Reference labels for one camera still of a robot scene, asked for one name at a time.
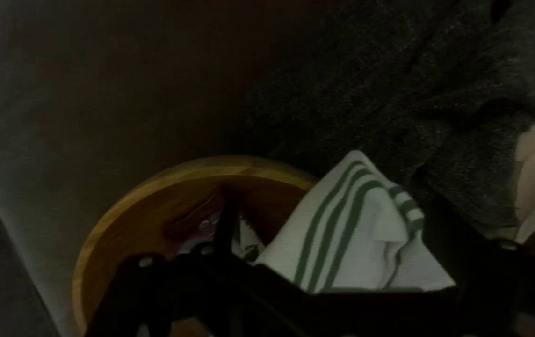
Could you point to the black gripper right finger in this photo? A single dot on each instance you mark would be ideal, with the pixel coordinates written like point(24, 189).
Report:
point(372, 311)

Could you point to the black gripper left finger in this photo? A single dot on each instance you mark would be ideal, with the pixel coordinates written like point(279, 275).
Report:
point(155, 292)

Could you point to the white and green striped towel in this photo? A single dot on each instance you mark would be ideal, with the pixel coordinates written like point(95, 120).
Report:
point(353, 230)

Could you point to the grey tufted sofa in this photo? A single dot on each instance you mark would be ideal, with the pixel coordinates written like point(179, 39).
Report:
point(91, 94)

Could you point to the small snack packet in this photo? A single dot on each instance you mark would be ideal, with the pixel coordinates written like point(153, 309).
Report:
point(193, 221)

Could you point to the round wooden bowl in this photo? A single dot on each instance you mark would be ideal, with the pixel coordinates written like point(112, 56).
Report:
point(148, 212)

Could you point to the dark grey knitted blanket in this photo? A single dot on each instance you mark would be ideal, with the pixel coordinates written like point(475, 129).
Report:
point(404, 94)

